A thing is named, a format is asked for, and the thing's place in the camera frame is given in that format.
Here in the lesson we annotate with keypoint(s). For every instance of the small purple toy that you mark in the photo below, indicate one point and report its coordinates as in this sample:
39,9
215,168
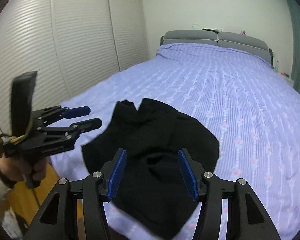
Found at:
243,32

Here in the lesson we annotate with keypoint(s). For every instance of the person's left hand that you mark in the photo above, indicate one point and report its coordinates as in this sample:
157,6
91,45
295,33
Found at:
12,167

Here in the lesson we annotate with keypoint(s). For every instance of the white nightstand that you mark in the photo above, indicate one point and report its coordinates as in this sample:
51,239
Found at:
288,80

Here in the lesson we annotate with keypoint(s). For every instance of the white louvred wardrobe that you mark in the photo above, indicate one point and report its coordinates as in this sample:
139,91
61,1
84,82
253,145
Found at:
77,42

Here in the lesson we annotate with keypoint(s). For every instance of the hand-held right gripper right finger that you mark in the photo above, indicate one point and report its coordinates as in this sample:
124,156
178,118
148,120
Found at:
188,175

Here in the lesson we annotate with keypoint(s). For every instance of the grey padded headboard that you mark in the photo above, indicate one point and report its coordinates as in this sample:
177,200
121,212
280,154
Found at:
240,40

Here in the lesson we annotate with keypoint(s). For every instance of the bed with purple floral sheet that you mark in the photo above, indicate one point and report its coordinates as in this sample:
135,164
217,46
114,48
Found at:
240,105

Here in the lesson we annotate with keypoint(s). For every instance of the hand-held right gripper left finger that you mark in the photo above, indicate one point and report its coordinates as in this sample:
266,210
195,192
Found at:
117,175

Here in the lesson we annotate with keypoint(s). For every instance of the black pants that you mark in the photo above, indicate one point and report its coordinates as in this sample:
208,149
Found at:
155,135

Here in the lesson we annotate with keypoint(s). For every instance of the clear plastic bottle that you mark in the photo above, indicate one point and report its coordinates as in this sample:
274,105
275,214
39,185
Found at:
277,65

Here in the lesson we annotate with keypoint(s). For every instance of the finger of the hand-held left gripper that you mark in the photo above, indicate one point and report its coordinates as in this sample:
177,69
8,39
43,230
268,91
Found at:
90,124
77,112

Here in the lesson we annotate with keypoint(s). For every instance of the small pink thing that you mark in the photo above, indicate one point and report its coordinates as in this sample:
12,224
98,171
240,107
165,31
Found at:
284,74

